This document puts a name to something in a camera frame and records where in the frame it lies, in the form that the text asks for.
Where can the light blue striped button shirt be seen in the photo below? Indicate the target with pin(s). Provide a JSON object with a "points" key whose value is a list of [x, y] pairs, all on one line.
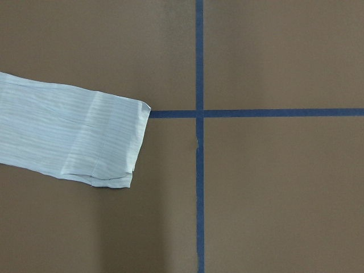
{"points": [[71, 133]]}

